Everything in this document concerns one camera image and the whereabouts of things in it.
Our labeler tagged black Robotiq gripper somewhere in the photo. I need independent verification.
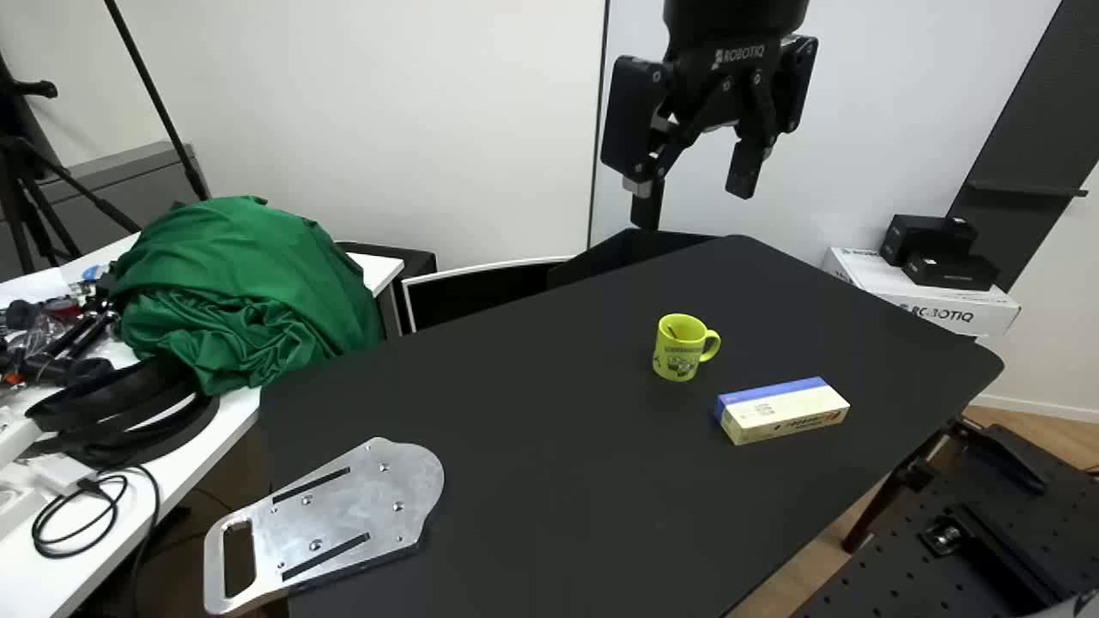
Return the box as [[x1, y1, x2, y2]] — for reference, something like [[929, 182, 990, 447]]
[[622, 32, 824, 235]]

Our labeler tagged yellow-green mug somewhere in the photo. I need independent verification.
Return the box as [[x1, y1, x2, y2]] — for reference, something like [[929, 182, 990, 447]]
[[651, 308, 725, 386]]

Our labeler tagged black device on box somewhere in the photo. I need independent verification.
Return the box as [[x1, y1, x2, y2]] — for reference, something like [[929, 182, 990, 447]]
[[877, 213, 1003, 291]]

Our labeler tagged cream box with blue top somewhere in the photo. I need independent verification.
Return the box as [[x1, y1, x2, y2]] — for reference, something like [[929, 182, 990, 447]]
[[715, 373, 857, 450]]

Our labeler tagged white cardboard box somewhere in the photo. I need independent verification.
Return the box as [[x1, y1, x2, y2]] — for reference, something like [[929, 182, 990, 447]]
[[820, 244, 1024, 345]]

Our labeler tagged black slanted panel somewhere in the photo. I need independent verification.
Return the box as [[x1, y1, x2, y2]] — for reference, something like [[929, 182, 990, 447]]
[[944, 0, 1099, 291]]

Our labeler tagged black optical breadboard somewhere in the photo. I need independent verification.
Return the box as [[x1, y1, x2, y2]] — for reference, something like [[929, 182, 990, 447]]
[[795, 424, 1099, 618]]

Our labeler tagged green cloth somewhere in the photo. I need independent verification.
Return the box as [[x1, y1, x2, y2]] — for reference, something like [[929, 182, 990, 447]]
[[108, 195, 387, 400]]

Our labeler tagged silver metal mounting plate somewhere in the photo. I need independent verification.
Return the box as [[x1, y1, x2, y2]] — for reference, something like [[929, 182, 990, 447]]
[[201, 434, 446, 618]]

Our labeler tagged thin black stand pole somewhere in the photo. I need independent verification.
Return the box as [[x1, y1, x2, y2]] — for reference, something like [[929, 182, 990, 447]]
[[101, 0, 213, 205]]

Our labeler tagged small tools clutter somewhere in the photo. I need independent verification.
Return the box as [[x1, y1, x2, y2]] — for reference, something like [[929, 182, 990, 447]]
[[0, 263, 122, 392]]

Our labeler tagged white side table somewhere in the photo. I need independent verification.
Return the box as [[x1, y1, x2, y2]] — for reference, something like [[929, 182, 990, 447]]
[[0, 235, 410, 618]]

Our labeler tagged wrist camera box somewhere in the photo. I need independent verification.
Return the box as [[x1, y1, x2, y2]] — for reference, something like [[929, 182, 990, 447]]
[[598, 51, 673, 182]]

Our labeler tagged black camera tripod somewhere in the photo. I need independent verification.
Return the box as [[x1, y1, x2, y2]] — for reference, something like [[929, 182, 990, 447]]
[[0, 56, 146, 277]]

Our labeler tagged thin black cable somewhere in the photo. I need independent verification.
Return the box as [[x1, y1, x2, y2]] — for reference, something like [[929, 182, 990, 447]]
[[29, 463, 165, 564]]

